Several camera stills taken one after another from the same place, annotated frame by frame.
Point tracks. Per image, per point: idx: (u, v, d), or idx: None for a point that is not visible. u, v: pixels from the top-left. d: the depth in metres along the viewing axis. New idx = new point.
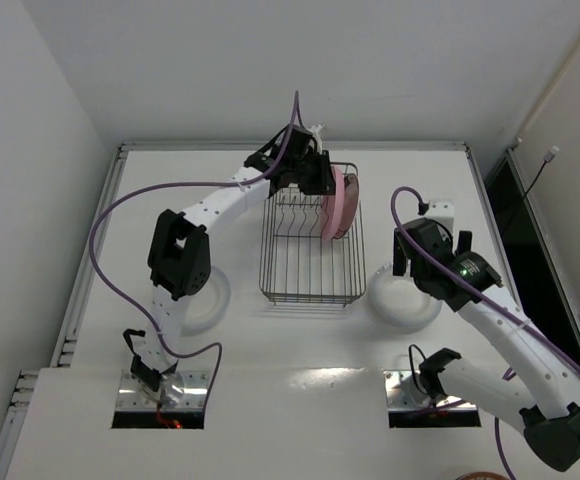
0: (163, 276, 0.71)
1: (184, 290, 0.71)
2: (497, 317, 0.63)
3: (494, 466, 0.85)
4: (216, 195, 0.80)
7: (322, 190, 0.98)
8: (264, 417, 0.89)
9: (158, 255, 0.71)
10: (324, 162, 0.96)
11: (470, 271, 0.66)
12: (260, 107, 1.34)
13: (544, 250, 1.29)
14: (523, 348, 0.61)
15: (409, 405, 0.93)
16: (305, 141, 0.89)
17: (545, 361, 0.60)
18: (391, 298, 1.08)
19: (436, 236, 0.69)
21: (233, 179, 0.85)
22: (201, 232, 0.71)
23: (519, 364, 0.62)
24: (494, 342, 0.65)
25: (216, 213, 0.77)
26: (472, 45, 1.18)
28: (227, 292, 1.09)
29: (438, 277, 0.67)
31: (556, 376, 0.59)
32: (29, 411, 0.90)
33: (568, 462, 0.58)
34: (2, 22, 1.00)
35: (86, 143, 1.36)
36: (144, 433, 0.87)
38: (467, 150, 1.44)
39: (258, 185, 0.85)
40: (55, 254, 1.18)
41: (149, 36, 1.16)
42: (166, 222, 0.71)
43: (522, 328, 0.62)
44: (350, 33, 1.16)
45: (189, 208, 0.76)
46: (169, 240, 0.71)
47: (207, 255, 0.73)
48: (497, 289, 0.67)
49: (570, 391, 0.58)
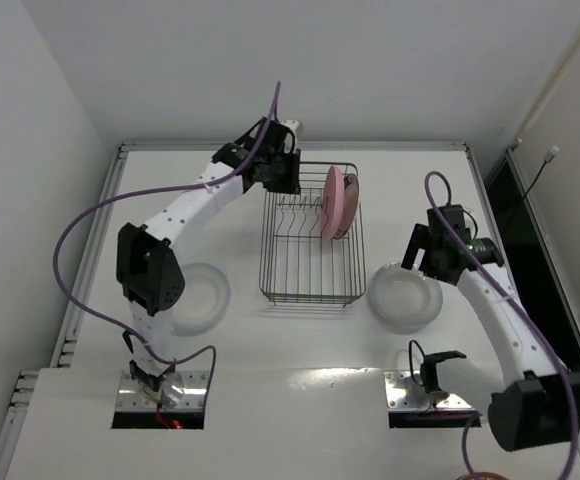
0: (134, 292, 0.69)
1: (158, 305, 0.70)
2: (486, 286, 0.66)
3: (494, 467, 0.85)
4: (181, 200, 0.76)
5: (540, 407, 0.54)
7: (292, 190, 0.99)
8: (264, 417, 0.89)
9: (125, 272, 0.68)
10: (297, 162, 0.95)
11: (476, 249, 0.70)
12: (260, 107, 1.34)
13: (544, 250, 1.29)
14: (500, 315, 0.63)
15: (409, 405, 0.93)
16: (282, 135, 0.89)
17: (518, 332, 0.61)
18: (387, 301, 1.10)
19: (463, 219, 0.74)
21: (200, 180, 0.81)
22: (165, 246, 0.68)
23: (494, 332, 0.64)
24: (480, 313, 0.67)
25: (181, 222, 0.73)
26: (471, 45, 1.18)
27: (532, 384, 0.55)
28: (227, 292, 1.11)
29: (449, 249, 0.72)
31: (524, 345, 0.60)
32: (29, 412, 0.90)
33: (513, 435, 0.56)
34: (2, 22, 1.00)
35: (85, 143, 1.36)
36: (145, 433, 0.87)
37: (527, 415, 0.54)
38: (467, 150, 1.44)
39: (229, 184, 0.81)
40: (55, 253, 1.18)
41: (148, 36, 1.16)
42: (129, 236, 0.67)
43: (506, 299, 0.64)
44: (350, 34, 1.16)
45: (152, 220, 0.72)
46: (135, 255, 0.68)
47: (176, 267, 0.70)
48: (497, 268, 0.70)
49: (534, 362, 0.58)
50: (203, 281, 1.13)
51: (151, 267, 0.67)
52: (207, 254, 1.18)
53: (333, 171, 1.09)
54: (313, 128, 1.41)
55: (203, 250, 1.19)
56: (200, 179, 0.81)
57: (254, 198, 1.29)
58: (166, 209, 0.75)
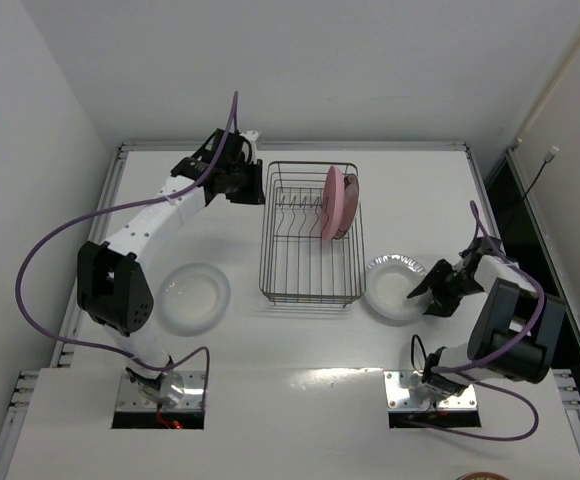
0: (100, 316, 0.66)
1: (129, 327, 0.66)
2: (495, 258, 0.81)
3: (495, 467, 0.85)
4: (143, 215, 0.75)
5: (512, 303, 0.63)
7: (253, 200, 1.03)
8: (263, 417, 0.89)
9: (88, 295, 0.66)
10: (258, 171, 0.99)
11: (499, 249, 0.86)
12: (261, 107, 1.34)
13: (544, 250, 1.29)
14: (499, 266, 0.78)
15: (409, 406, 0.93)
16: (239, 145, 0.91)
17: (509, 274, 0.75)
18: (387, 297, 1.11)
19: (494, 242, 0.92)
21: (162, 193, 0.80)
22: (131, 261, 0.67)
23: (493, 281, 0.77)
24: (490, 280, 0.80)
25: (145, 236, 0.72)
26: (471, 46, 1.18)
27: (510, 284, 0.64)
28: (227, 292, 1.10)
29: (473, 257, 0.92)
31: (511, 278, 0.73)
32: (29, 413, 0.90)
33: (485, 326, 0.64)
34: (2, 23, 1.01)
35: (86, 143, 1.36)
36: (144, 433, 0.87)
37: (497, 308, 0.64)
38: (467, 150, 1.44)
39: (191, 196, 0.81)
40: (55, 253, 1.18)
41: (148, 36, 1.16)
42: (87, 258, 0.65)
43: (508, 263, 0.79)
44: (349, 34, 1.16)
45: (113, 235, 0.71)
46: (96, 276, 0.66)
47: (143, 284, 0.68)
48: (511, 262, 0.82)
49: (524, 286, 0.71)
50: (203, 281, 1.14)
51: (117, 283, 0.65)
52: (207, 254, 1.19)
53: (333, 172, 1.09)
54: (313, 128, 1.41)
55: (203, 250, 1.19)
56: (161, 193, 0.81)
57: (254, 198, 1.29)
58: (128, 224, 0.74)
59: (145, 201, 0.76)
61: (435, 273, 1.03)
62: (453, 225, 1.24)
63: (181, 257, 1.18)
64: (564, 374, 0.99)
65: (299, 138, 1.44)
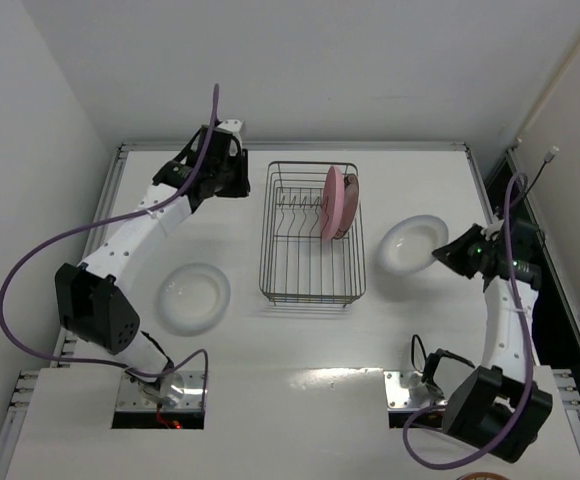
0: (86, 336, 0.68)
1: (115, 348, 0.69)
2: (505, 296, 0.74)
3: (495, 467, 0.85)
4: (123, 230, 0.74)
5: (491, 398, 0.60)
7: (240, 191, 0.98)
8: (264, 415, 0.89)
9: (70, 318, 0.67)
10: (243, 165, 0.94)
11: (522, 269, 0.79)
12: (260, 107, 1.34)
13: (544, 250, 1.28)
14: (504, 321, 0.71)
15: (409, 405, 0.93)
16: (225, 145, 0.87)
17: (510, 337, 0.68)
18: (414, 257, 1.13)
19: (526, 236, 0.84)
21: (142, 205, 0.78)
22: (109, 284, 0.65)
23: (490, 333, 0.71)
24: (490, 317, 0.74)
25: (125, 255, 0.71)
26: (471, 45, 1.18)
27: (492, 376, 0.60)
28: (227, 292, 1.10)
29: (496, 254, 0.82)
31: (507, 350, 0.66)
32: (30, 413, 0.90)
33: (459, 415, 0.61)
34: (1, 23, 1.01)
35: (86, 143, 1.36)
36: (145, 433, 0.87)
37: (472, 403, 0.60)
38: (467, 150, 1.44)
39: (173, 206, 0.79)
40: (55, 254, 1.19)
41: (148, 36, 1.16)
42: (65, 285, 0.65)
43: (517, 312, 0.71)
44: (349, 34, 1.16)
45: (92, 256, 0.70)
46: (76, 302, 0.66)
47: (125, 305, 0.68)
48: (529, 288, 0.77)
49: (511, 366, 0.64)
50: (203, 280, 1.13)
51: (96, 309, 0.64)
52: (207, 254, 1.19)
53: (334, 172, 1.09)
54: (313, 128, 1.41)
55: (203, 250, 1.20)
56: (141, 204, 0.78)
57: (254, 198, 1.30)
58: (109, 241, 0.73)
59: (123, 216, 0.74)
61: (460, 241, 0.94)
62: (452, 225, 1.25)
63: (181, 257, 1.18)
64: (564, 374, 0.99)
65: (299, 139, 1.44)
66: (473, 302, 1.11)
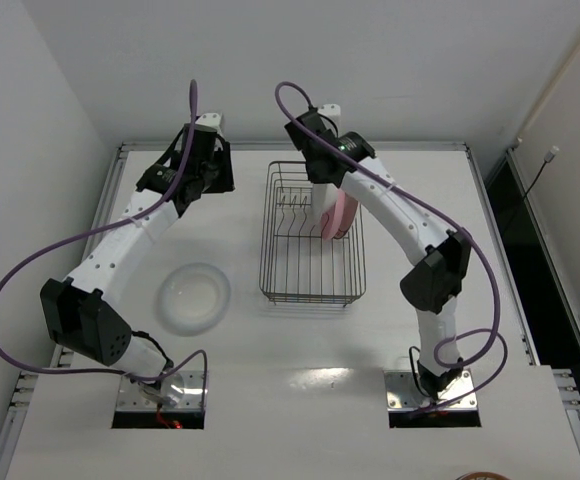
0: (76, 348, 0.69)
1: (106, 360, 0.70)
2: (370, 183, 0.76)
3: (495, 466, 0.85)
4: (108, 241, 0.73)
5: (442, 270, 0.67)
7: (225, 187, 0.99)
8: (263, 415, 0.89)
9: (59, 333, 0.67)
10: (226, 160, 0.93)
11: (348, 147, 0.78)
12: (261, 107, 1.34)
13: (544, 250, 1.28)
14: (391, 205, 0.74)
15: (409, 405, 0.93)
16: (207, 142, 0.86)
17: (409, 215, 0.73)
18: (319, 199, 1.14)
19: (320, 124, 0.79)
21: (127, 213, 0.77)
22: (96, 298, 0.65)
23: (391, 222, 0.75)
24: (374, 208, 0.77)
25: (111, 266, 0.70)
26: (471, 44, 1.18)
27: (434, 257, 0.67)
28: (227, 292, 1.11)
29: (323, 155, 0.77)
31: (418, 226, 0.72)
32: (30, 414, 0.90)
33: (430, 296, 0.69)
34: (1, 23, 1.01)
35: (86, 143, 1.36)
36: (144, 433, 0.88)
37: (432, 282, 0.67)
38: (467, 150, 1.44)
39: (158, 212, 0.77)
40: (55, 254, 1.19)
41: (149, 36, 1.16)
42: (50, 302, 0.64)
43: (390, 190, 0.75)
44: (350, 34, 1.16)
45: (78, 269, 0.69)
46: (63, 318, 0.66)
47: (115, 317, 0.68)
48: (371, 161, 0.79)
49: (429, 236, 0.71)
50: (203, 280, 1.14)
51: (84, 323, 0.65)
52: (207, 253, 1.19)
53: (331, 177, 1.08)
54: None
55: (203, 250, 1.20)
56: (126, 212, 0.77)
57: (254, 198, 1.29)
58: (94, 253, 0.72)
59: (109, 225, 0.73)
61: None
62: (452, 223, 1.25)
63: (180, 257, 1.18)
64: (564, 374, 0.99)
65: None
66: (473, 303, 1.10)
